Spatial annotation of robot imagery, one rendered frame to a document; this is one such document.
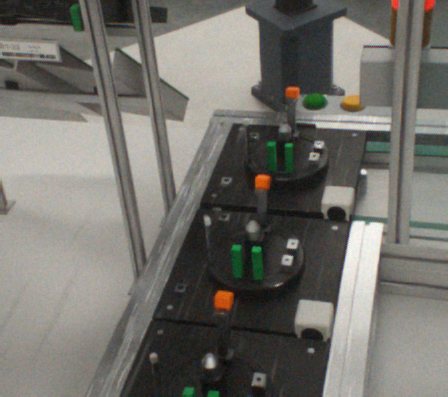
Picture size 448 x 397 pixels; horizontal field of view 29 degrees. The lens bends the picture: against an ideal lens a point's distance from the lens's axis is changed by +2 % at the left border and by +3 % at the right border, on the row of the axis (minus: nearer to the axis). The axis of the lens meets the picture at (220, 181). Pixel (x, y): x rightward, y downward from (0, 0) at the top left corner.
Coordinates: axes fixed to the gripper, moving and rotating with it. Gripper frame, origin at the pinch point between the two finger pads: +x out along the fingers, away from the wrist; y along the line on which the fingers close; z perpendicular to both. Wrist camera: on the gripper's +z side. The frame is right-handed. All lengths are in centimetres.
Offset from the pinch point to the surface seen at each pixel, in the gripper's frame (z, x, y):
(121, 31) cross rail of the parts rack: -0.2, 11.0, 3.6
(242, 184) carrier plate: -25.3, 15.9, 21.1
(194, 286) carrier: -19, 40, 24
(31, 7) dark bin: 11.6, 21.7, -1.1
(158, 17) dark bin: -4.2, 2.4, 4.9
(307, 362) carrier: -18, 47, 43
